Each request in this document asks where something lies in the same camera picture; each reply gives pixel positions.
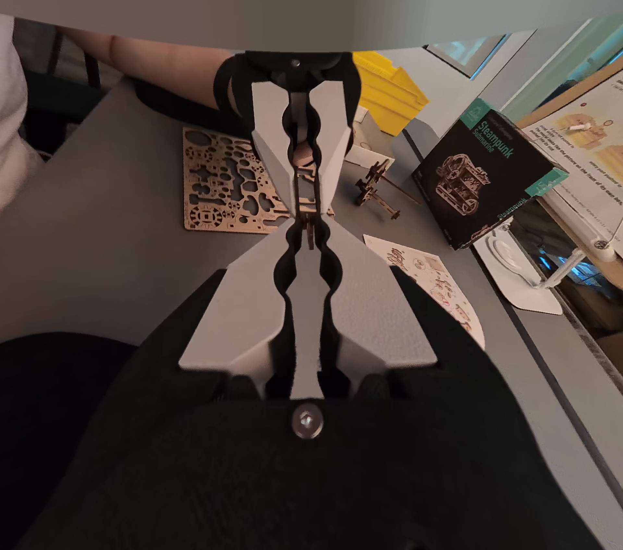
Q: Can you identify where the laser-cut wooden parts sheet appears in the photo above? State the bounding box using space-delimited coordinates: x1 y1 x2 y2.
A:
182 127 336 236

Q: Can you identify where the person's left hand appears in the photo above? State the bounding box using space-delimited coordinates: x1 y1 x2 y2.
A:
291 139 318 168

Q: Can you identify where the wooden poster board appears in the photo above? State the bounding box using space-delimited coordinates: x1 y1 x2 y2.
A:
515 68 623 129

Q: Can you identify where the small white cardboard box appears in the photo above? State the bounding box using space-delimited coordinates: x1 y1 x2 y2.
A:
343 107 396 167

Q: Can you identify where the black office chair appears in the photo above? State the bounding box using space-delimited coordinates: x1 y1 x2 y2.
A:
14 18 111 157

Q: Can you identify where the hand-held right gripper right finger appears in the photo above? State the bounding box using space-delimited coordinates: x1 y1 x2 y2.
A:
314 216 437 400

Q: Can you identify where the partly built wooden model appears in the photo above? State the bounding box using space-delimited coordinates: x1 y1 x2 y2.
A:
354 159 422 223

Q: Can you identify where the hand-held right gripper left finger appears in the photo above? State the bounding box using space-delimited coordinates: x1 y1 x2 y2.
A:
177 216 310 400

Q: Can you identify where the black model kit box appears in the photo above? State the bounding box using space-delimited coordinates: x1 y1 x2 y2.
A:
411 97 569 251

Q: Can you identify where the printed instruction poster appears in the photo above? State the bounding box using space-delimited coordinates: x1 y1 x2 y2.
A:
528 73 623 263

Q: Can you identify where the yellow plastic bin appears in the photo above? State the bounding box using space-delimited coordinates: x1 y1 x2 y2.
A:
351 51 430 136

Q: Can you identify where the black wrist band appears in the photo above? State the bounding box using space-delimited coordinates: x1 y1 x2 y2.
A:
213 54 250 123

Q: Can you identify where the model instruction booklet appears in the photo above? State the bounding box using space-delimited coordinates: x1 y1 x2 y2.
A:
362 234 486 350

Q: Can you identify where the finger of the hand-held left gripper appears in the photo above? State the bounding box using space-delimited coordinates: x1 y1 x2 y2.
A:
250 80 300 220
306 78 353 218

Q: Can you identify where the white stand base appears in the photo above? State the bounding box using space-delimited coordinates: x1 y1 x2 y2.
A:
474 224 564 316

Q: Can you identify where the glass window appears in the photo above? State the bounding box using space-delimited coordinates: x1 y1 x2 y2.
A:
422 31 513 79

